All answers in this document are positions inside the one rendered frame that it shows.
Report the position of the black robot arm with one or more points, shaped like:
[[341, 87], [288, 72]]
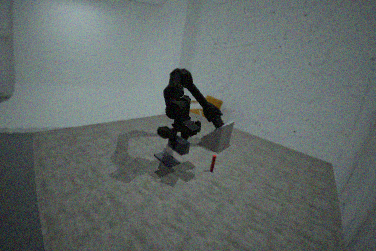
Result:
[[177, 106]]

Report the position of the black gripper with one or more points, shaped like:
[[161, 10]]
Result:
[[165, 132]]

